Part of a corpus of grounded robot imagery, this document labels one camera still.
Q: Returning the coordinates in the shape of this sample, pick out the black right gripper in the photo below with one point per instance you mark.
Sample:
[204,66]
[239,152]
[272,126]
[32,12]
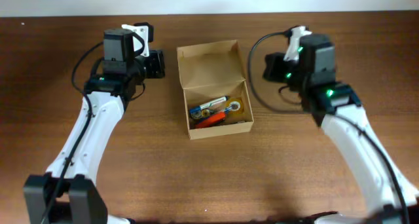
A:
[272,67]

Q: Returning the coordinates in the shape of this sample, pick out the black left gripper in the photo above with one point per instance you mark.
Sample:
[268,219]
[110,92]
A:
[156,64]

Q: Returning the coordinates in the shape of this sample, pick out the brown cardboard box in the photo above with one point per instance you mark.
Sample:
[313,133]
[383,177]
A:
[209,71]

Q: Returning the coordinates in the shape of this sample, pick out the yellow tape roll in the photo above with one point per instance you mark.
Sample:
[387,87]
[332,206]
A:
[237,100]

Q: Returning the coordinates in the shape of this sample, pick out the blue white marker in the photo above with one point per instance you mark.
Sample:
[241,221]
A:
[206,105]

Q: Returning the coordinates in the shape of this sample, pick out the yellow correction tape dispenser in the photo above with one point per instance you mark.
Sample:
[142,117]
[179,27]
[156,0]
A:
[202,114]

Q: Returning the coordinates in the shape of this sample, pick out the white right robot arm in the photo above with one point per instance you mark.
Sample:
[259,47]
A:
[337,110]

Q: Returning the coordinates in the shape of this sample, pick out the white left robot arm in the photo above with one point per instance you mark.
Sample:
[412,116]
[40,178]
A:
[66,192]

